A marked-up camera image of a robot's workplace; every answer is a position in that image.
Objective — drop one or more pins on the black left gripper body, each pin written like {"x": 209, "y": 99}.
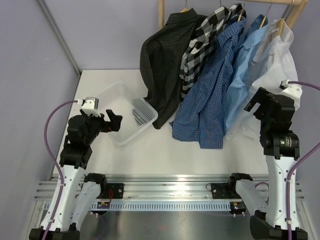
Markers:
{"x": 96, "y": 125}

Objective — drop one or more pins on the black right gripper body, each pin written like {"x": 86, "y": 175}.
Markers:
{"x": 261, "y": 113}

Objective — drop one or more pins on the yellow hanger of white shirt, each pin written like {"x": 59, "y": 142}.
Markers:
{"x": 277, "y": 30}

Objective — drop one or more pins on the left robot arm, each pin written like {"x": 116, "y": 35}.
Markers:
{"x": 75, "y": 191}

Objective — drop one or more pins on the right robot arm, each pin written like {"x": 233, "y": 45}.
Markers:
{"x": 276, "y": 219}

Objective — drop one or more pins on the blue plaid shirt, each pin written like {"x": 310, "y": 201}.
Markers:
{"x": 200, "y": 117}

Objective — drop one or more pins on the light blue shirt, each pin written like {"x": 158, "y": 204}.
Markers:
{"x": 237, "y": 90}

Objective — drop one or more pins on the yellow hanger of blue shirt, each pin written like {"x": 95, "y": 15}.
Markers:
{"x": 265, "y": 17}

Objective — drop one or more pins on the black white checkered shirt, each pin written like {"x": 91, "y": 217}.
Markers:
{"x": 203, "y": 44}

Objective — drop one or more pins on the hanger of plaid shirt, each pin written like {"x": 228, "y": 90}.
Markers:
{"x": 241, "y": 16}

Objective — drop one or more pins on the black pinstripe shirt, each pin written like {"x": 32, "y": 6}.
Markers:
{"x": 160, "y": 62}

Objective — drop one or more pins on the hanger of black shirt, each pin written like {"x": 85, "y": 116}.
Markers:
{"x": 185, "y": 9}

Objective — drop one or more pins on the white plastic laundry basket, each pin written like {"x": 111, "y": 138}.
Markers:
{"x": 137, "y": 114}

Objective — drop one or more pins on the wooden clothes rack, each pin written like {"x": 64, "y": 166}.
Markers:
{"x": 290, "y": 10}

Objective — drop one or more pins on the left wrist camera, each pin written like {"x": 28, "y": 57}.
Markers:
{"x": 90, "y": 106}

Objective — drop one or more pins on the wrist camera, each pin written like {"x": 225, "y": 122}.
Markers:
{"x": 291, "y": 90}
{"x": 90, "y": 106}

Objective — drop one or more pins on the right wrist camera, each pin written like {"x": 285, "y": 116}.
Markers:
{"x": 291, "y": 90}

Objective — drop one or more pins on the aluminium rail base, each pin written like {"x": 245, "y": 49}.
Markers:
{"x": 151, "y": 187}

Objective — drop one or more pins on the white slotted cable duct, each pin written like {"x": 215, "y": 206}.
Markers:
{"x": 162, "y": 206}

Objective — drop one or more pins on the aluminium corner frame post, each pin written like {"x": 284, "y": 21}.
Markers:
{"x": 56, "y": 31}

